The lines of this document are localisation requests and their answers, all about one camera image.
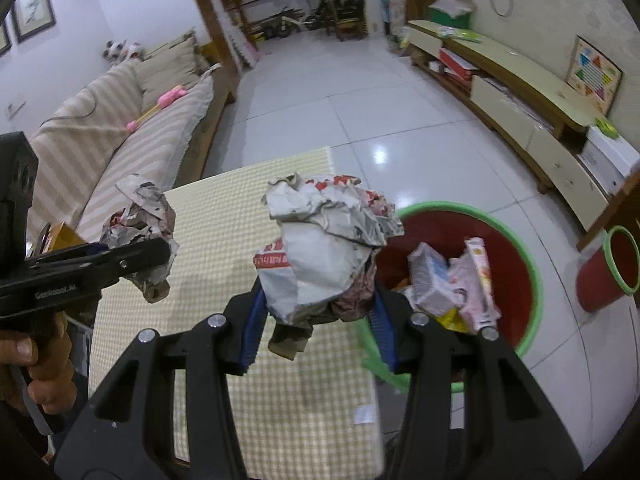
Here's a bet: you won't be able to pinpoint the red box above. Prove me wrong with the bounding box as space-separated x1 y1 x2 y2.
437 47 483 81

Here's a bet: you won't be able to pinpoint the cream wooden television cabinet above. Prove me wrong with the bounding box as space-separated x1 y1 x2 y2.
405 20 608 231

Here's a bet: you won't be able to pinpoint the checkered tablecloth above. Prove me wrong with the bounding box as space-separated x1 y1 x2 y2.
89 146 383 480

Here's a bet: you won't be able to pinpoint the wooden side table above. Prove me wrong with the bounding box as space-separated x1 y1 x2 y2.
37 222 88 253

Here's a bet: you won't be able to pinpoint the yellow long box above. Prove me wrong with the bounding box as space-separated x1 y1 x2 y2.
435 307 471 333

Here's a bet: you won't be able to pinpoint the large red green-rimmed bin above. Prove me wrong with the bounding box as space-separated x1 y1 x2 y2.
350 201 544 395

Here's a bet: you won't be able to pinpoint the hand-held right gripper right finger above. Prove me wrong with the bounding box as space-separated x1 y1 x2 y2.
367 285 583 480

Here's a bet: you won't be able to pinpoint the flat green packet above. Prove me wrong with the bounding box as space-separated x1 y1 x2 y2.
440 27 483 43

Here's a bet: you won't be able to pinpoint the white red paper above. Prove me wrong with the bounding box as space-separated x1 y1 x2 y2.
254 172 405 361

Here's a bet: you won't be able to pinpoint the grey strap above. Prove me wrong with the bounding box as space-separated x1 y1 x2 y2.
10 365 51 436

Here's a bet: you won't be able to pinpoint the brown paper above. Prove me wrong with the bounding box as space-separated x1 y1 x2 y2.
100 174 180 303

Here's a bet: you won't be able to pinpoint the white pink foam boards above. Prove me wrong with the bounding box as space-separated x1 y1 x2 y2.
225 10 261 71

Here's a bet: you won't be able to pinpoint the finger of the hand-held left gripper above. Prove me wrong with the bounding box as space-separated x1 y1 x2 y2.
25 241 111 269
30 237 172 289

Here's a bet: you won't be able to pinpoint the black white plush toys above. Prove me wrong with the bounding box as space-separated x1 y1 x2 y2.
101 40 143 63

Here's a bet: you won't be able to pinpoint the striped beige sofa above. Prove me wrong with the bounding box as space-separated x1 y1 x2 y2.
25 30 238 241

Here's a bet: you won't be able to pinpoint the pink white carton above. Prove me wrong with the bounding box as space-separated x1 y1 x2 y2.
447 237 502 333

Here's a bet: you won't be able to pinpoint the white cardboard box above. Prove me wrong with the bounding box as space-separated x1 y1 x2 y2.
581 125 640 196

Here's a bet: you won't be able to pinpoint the pink toy wand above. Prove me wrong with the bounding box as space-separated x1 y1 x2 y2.
125 86 188 133

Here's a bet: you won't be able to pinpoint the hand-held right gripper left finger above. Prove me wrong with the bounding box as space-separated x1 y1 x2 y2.
54 287 271 480

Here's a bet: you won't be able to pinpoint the small red green-rimmed bin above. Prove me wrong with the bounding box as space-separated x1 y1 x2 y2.
575 226 640 313

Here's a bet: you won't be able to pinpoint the wooden chair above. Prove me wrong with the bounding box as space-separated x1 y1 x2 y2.
335 17 368 41

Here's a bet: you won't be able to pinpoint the person's left hand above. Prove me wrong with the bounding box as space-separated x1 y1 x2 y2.
0 310 79 414

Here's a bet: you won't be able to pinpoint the white balance bike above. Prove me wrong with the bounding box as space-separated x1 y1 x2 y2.
260 7 308 41

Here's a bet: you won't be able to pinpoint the green box with papers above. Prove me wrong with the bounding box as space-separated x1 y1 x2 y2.
427 0 473 31

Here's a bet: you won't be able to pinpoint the beige cushion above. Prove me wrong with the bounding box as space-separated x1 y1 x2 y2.
137 35 201 106

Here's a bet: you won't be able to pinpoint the star checkers game board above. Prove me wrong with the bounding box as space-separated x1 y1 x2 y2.
565 35 623 117

